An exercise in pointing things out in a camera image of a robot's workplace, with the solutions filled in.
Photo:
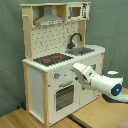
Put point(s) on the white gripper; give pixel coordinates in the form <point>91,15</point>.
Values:
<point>78,69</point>

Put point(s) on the toy oven door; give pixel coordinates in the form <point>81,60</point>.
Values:
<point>64,97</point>

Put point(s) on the white toy microwave door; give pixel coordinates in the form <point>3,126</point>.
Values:
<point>78,11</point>

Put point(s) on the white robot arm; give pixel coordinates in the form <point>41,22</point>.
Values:
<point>110,88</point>

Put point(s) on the wooden toy kitchen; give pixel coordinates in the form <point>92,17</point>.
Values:
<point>40,84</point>

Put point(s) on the grey toy sink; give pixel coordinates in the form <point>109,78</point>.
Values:
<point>79,51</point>

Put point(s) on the left oven knob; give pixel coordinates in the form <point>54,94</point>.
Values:
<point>56,75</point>

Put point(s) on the black toy faucet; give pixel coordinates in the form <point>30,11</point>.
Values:
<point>71,43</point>

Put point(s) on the black toy stovetop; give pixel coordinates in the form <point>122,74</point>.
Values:
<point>52,59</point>

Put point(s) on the grey range hood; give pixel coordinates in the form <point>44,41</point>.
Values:
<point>48,18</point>

